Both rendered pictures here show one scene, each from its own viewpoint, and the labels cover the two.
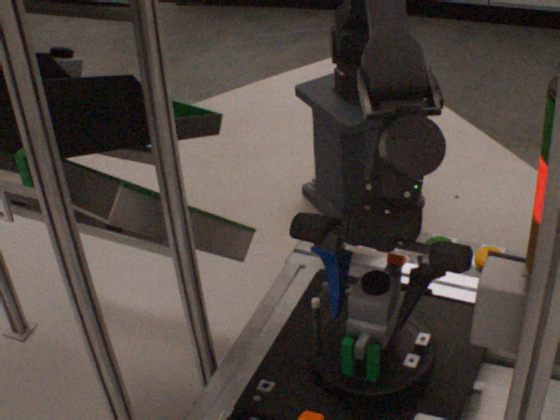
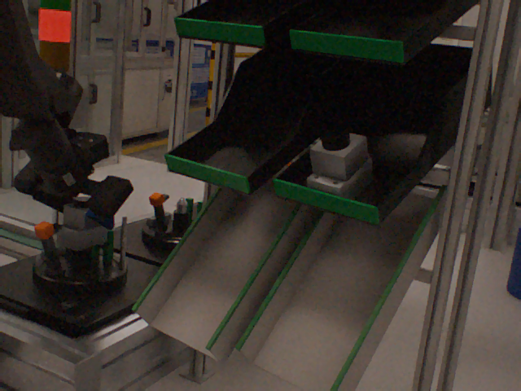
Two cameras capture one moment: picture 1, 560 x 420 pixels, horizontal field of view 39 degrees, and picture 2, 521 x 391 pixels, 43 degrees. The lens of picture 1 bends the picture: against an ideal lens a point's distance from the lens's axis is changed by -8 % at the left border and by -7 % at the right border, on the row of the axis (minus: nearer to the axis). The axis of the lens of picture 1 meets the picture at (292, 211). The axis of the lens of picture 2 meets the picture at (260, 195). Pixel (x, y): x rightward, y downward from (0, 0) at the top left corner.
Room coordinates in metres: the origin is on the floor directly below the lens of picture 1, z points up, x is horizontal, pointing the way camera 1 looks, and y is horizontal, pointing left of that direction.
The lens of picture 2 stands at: (1.57, 0.21, 1.37)
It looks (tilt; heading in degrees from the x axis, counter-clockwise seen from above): 14 degrees down; 182
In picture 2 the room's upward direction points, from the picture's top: 6 degrees clockwise
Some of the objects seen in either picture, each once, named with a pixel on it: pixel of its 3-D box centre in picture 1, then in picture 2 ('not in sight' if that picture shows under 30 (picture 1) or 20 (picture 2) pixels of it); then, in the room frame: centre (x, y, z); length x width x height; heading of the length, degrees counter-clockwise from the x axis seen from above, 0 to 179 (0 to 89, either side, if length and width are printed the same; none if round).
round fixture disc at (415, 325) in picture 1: (374, 353); (80, 271); (0.64, -0.08, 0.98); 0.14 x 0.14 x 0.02
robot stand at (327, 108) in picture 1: (362, 147); not in sight; (1.08, -0.11, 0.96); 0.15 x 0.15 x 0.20; 28
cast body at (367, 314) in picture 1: (372, 309); (87, 219); (0.63, -0.07, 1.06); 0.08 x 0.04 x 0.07; 154
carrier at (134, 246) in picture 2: not in sight; (181, 217); (0.41, 0.03, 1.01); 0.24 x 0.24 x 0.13; 64
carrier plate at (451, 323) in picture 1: (374, 364); (80, 283); (0.64, -0.08, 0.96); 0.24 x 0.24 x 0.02; 64
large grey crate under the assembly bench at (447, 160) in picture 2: not in sight; (448, 153); (-4.59, 1.71, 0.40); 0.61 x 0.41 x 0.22; 73
